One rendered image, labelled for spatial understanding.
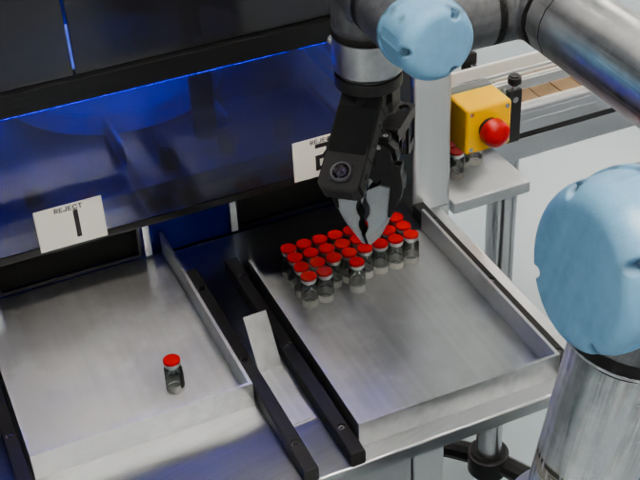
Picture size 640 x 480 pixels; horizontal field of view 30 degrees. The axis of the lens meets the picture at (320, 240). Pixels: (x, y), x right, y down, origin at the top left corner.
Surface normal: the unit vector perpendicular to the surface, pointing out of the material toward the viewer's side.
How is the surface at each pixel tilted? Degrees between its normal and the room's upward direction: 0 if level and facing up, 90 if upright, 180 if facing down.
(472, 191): 0
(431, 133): 90
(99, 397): 0
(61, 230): 90
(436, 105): 90
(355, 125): 33
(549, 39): 85
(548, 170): 0
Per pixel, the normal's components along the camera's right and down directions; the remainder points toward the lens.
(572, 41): -0.86, -0.11
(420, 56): 0.39, 0.53
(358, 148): -0.24, -0.37
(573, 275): -0.91, 0.16
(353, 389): -0.04, -0.81
